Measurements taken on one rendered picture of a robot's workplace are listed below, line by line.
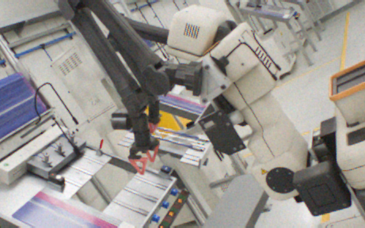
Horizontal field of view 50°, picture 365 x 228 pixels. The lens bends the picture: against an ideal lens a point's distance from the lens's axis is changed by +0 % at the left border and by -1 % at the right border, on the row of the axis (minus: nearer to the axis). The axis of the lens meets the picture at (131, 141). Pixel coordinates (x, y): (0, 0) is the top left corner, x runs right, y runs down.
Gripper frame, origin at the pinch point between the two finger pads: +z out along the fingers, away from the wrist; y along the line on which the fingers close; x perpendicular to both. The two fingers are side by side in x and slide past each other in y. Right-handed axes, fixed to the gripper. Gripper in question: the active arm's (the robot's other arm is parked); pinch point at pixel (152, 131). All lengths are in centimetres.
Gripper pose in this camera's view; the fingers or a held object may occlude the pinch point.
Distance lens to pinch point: 210.6
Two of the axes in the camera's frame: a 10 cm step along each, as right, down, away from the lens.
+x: 9.0, 2.5, -3.6
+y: -4.3, 4.3, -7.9
